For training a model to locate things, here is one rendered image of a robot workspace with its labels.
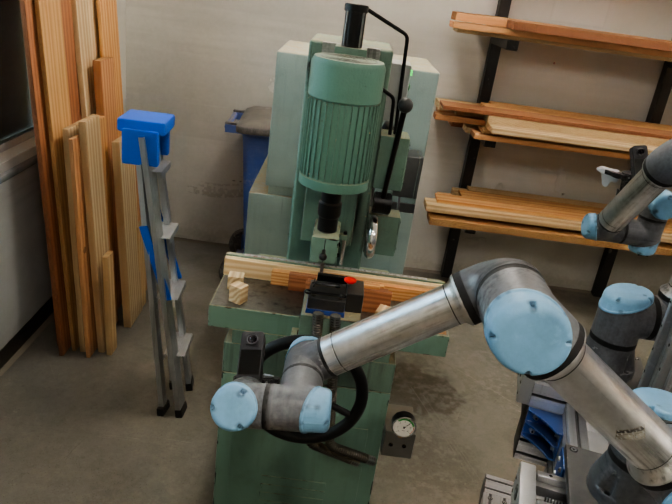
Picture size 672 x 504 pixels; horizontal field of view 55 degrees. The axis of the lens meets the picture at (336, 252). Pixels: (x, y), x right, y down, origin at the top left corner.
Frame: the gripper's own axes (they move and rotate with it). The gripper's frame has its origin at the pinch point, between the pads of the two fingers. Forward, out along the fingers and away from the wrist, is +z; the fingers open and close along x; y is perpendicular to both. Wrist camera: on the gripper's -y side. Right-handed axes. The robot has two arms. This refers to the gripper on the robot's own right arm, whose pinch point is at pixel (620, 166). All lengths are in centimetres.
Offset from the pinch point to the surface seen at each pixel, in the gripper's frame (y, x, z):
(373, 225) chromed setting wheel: 6, -80, -40
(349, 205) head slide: 0, -86, -41
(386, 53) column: -38, -77, -31
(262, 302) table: 19, -108, -61
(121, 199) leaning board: 33, -190, 62
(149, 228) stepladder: 25, -158, 5
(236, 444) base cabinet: 60, -117, -66
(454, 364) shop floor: 120, -37, 68
